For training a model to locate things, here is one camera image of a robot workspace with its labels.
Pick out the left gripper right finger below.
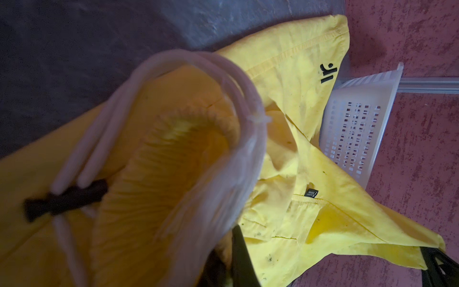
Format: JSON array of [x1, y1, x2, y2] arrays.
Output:
[[231, 226, 261, 287]]

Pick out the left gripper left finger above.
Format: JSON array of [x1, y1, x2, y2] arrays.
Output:
[[196, 250, 229, 287]]

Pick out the white plastic basket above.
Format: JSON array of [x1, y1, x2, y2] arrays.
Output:
[[319, 63, 404, 188]]

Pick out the yellow shorts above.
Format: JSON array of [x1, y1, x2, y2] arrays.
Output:
[[1, 16, 445, 287]]

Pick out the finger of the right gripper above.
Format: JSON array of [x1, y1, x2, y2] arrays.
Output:
[[420, 247, 459, 287]]

